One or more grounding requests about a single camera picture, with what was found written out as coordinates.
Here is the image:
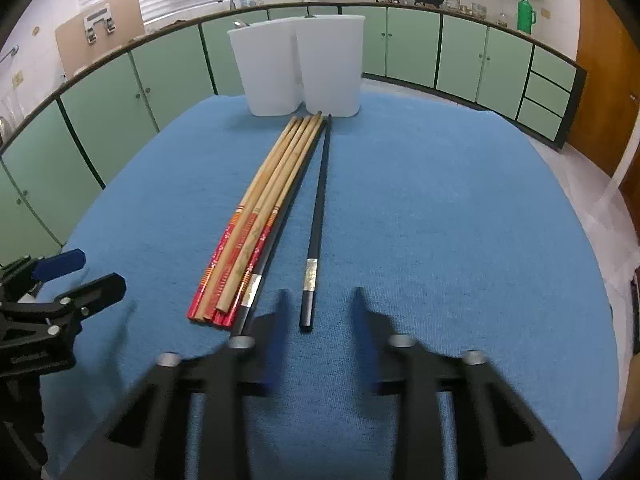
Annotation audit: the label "red-patterned wooden chopstick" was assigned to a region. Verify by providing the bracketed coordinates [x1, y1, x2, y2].
[220, 114, 323, 330]
[187, 116, 300, 322]

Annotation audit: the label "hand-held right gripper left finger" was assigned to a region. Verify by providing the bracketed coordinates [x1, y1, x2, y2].
[60, 287, 292, 480]

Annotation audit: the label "utensils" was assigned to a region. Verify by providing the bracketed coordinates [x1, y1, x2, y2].
[206, 116, 313, 325]

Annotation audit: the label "black chopstick with silver band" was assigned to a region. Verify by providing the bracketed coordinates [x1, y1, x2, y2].
[231, 122, 328, 337]
[299, 113, 334, 333]

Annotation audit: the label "white plastic utensil container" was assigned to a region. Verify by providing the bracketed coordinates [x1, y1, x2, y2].
[227, 19, 304, 117]
[295, 14, 366, 117]

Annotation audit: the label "green thermos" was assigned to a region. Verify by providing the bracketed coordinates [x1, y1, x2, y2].
[516, 0, 538, 35]

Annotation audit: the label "group of glass jars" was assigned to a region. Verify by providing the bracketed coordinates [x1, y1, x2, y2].
[445, 0, 488, 19]

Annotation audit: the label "green kitchen cabinet row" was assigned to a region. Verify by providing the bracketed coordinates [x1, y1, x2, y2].
[0, 2, 588, 271]

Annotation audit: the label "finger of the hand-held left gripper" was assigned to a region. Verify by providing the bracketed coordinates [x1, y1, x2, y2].
[0, 249, 87, 305]
[0, 273, 127, 341]

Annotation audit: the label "brown wooden door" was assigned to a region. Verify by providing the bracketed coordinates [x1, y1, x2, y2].
[567, 0, 640, 177]

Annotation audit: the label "blue table cloth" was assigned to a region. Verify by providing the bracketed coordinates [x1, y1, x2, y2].
[37, 82, 613, 480]

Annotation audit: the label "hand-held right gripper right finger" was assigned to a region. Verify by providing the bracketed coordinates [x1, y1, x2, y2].
[352, 287, 583, 480]

